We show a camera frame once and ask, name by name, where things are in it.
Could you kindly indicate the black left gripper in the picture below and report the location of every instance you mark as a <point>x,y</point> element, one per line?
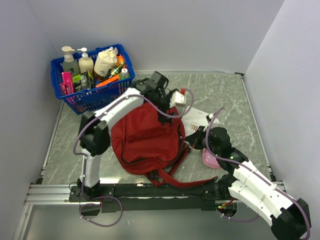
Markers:
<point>163,119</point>

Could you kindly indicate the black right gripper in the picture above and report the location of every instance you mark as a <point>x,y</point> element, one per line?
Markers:
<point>194,139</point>

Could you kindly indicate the red backpack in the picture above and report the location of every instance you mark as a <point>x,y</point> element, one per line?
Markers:
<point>144,146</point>

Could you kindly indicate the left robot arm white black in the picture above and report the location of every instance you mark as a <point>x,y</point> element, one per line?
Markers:
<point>94,132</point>

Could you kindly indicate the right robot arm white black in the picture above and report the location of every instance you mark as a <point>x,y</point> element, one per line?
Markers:
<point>288,218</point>

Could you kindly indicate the beige cloth bag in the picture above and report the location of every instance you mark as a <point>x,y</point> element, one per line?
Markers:
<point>106,59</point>

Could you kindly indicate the pink pencil case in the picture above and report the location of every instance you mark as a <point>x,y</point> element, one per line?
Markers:
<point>209,160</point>

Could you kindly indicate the white book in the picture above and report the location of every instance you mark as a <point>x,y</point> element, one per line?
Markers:
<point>193,120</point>

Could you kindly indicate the green glass bottle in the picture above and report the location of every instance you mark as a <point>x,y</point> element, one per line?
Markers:
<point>117,69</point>

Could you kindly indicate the dark green box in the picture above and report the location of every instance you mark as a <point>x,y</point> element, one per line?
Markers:
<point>83,81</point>

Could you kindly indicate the cream pump bottle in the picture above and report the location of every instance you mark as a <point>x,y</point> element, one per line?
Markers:
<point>86,64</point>

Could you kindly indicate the pink box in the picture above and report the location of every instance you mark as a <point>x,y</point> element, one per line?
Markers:
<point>67,83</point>

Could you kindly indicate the grey-green pump bottle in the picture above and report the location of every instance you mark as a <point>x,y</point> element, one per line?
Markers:
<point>70,64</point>

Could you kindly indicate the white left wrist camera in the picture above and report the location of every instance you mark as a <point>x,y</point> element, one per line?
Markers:
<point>178,98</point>

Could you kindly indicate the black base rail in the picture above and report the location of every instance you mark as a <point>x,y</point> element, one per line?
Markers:
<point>147,197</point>

